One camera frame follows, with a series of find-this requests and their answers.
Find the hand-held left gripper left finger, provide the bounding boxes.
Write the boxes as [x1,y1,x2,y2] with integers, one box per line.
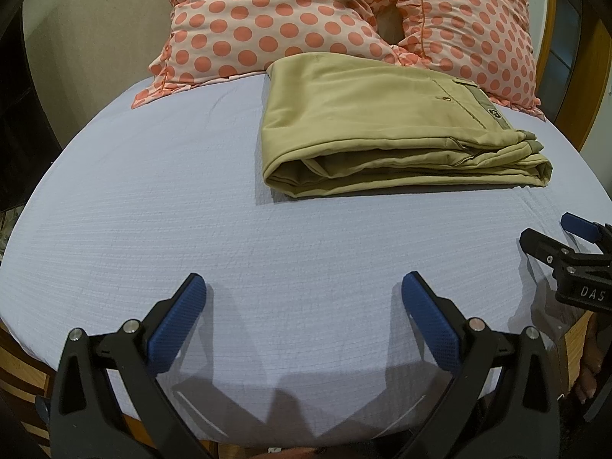
[48,272,213,459]

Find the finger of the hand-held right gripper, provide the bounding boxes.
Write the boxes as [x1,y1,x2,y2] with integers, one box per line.
[560,212,612,246]
[519,228,582,274]

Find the wooden headboard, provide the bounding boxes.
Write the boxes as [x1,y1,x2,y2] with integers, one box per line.
[480,0,604,153]

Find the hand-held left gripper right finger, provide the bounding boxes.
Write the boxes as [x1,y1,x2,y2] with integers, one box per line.
[397,272,563,459]

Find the large orange polka dot pillow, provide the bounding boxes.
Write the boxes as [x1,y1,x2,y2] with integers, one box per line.
[130,0,422,110]

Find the bed with lilac sheet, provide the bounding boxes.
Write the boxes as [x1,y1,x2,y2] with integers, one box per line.
[0,71,599,448]

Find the wooden bed frame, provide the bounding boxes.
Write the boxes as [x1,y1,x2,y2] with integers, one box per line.
[0,318,63,459]

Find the person's bare foot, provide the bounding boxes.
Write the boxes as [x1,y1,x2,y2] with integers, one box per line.
[576,318,605,405]

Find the khaki pants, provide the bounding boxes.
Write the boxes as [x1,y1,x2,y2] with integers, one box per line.
[260,52,554,198]

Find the ruffled orange polka dot pillow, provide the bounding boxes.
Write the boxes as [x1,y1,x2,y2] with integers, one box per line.
[378,0,546,122]

